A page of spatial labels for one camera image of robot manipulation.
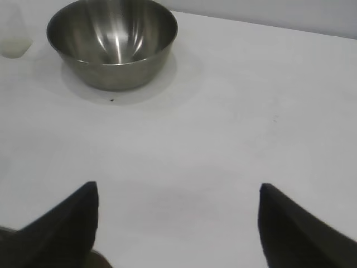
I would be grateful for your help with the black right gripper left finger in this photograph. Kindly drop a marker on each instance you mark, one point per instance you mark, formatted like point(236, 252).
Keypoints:
point(61, 234)

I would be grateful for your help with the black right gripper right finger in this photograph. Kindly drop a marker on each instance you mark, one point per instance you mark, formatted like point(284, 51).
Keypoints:
point(293, 240)

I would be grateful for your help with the stainless steel mixing bowl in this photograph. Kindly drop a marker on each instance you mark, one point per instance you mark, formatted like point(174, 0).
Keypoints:
point(111, 69)

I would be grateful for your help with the translucent plastic measuring cup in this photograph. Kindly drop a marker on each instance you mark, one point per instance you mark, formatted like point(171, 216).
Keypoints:
point(14, 33)

